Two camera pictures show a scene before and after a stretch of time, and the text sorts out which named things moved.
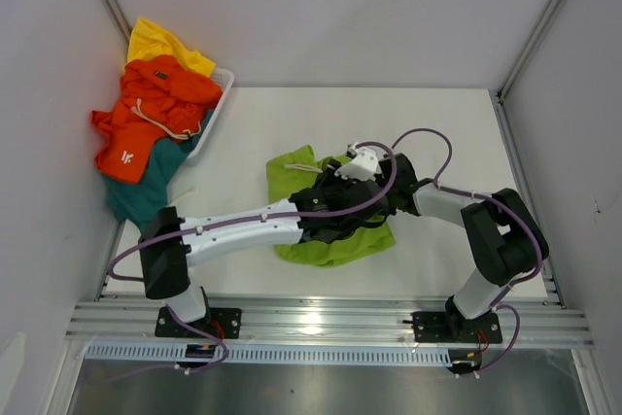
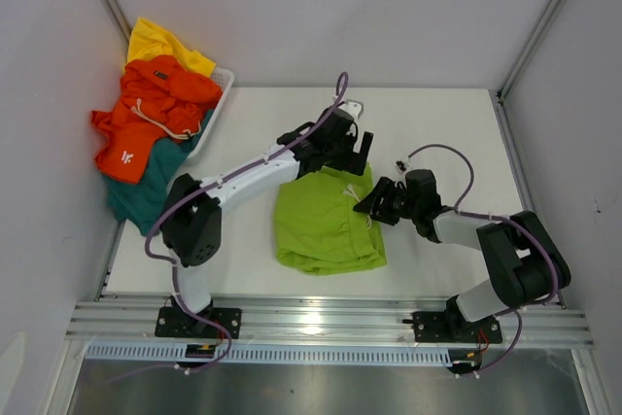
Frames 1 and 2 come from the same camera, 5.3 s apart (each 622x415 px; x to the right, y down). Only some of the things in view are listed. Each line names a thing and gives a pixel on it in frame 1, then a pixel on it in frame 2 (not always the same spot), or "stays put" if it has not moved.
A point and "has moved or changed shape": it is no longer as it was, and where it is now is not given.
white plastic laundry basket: x=225 y=79 stays put
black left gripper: x=328 y=177 to x=356 y=162
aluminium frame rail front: x=330 y=323 stays put
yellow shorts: x=151 y=39 stays put
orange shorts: x=158 y=100 stays put
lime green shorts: x=293 y=169 has moved or changed shape
